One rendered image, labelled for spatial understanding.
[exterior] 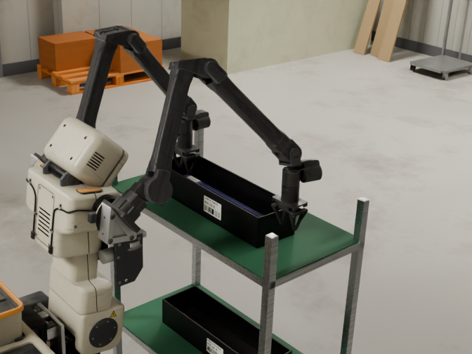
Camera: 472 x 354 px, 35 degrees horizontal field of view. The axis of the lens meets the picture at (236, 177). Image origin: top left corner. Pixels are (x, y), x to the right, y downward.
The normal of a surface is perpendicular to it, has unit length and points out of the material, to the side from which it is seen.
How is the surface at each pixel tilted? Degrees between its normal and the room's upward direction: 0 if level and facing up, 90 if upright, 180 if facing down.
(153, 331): 0
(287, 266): 0
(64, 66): 90
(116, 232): 90
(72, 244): 90
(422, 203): 0
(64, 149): 47
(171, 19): 90
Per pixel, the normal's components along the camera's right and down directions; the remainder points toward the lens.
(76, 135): -0.54, -0.45
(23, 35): 0.66, 0.32
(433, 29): -0.75, 0.24
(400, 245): 0.04, -0.91
